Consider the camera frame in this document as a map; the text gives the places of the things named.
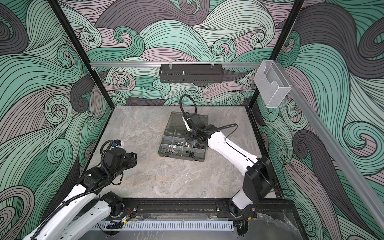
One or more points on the black wall tray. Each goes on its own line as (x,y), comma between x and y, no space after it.
(199,74)

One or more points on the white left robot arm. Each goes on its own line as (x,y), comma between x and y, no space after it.
(60,223)

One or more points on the black vertical frame post left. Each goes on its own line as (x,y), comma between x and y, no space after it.
(55,6)

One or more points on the aluminium rail back wall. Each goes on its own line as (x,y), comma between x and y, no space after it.
(137,64)

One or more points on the black vertical frame post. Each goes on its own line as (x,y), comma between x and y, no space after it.
(55,6)
(287,27)

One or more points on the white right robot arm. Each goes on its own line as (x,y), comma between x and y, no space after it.
(258,172)

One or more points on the black vertical frame post right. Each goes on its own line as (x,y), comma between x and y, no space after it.
(287,27)

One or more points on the white slotted cable duct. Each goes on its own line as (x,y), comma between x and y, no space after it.
(182,225)

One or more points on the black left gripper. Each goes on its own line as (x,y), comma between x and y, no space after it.
(132,160)

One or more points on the aluminium rail wall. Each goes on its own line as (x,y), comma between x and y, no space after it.
(365,191)
(137,64)

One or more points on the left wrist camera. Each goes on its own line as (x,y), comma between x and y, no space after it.
(113,157)

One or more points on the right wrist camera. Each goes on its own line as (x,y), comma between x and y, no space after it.
(192,121)

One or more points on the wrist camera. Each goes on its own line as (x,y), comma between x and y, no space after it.
(192,121)
(113,157)

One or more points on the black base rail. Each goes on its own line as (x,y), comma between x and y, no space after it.
(221,207)

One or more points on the grey transparent organizer box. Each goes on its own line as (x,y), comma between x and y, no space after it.
(173,138)

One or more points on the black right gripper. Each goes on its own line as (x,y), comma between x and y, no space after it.
(188,138)

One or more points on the aluminium rail right wall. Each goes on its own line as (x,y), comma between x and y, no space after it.
(365,191)

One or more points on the black hex bolt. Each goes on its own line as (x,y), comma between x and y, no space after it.
(190,154)

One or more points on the clear plastic wall holder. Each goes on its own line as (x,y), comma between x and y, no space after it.
(272,83)

